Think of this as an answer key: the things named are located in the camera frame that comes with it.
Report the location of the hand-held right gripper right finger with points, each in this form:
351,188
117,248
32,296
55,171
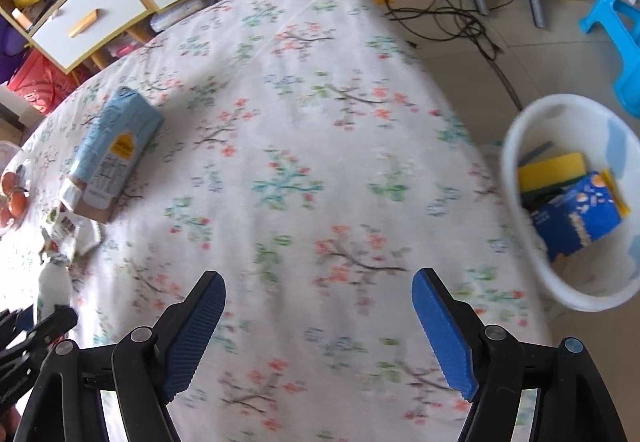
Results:
442,327

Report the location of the light blue milk carton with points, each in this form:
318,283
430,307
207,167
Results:
115,147

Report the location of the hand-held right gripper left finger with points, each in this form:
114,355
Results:
192,332

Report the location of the yellow and green sponge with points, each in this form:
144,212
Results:
550,169

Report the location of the white plastic bin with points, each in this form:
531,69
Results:
570,292

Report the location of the small printed packet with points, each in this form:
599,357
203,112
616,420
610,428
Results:
65,226

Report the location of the floral tablecloth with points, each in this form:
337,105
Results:
300,147

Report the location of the red bag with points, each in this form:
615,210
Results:
40,82

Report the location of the dark blue printed box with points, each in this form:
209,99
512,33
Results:
575,217

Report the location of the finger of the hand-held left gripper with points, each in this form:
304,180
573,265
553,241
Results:
55,322

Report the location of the purple cloth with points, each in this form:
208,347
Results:
9,37

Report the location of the blue plastic stool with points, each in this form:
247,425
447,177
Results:
630,72

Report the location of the orange fruit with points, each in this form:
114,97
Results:
10,183
17,205
4,216

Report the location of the clear plastic bowl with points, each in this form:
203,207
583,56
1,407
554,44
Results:
7,152

